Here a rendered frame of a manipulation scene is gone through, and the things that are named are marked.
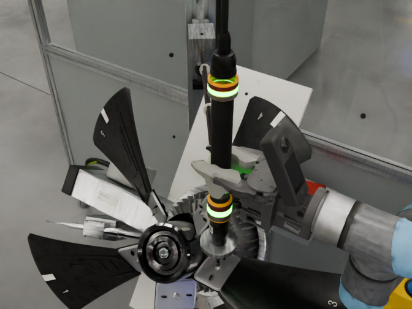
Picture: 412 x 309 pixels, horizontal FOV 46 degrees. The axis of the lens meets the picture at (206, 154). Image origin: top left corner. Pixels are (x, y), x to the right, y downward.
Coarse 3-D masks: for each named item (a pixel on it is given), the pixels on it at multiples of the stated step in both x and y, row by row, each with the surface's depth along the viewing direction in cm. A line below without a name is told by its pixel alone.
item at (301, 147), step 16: (256, 96) 100; (256, 112) 98; (272, 112) 94; (240, 128) 101; (256, 128) 96; (288, 128) 89; (240, 144) 98; (256, 144) 93; (304, 144) 85; (304, 160) 84; (240, 176) 92
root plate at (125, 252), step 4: (124, 248) 101; (128, 248) 101; (132, 248) 101; (136, 248) 101; (120, 252) 102; (124, 252) 102; (128, 252) 102; (136, 252) 102; (124, 256) 103; (128, 256) 103; (132, 256) 103; (136, 256) 103; (128, 260) 104; (132, 260) 104; (136, 260) 104; (132, 264) 105; (136, 264) 105; (136, 268) 106; (140, 268) 106
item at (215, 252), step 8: (208, 232) 92; (232, 232) 92; (200, 240) 90; (208, 240) 90; (232, 240) 90; (200, 248) 90; (208, 248) 89; (216, 248) 89; (224, 248) 89; (232, 248) 89; (216, 256) 88; (224, 256) 88
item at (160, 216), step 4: (152, 192) 100; (152, 196) 101; (148, 200) 104; (152, 200) 102; (156, 200) 99; (148, 204) 107; (152, 204) 104; (156, 204) 100; (152, 208) 105; (156, 208) 102; (160, 208) 98; (160, 212) 100; (156, 216) 105; (160, 216) 102; (164, 216) 98; (156, 220) 106; (160, 220) 103; (164, 220) 100
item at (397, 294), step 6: (402, 282) 107; (408, 282) 107; (396, 288) 106; (402, 288) 106; (396, 294) 105; (402, 294) 104; (408, 294) 104; (390, 300) 107; (396, 300) 106; (402, 300) 105; (408, 300) 104; (384, 306) 109; (390, 306) 108; (396, 306) 107; (402, 306) 106; (408, 306) 105
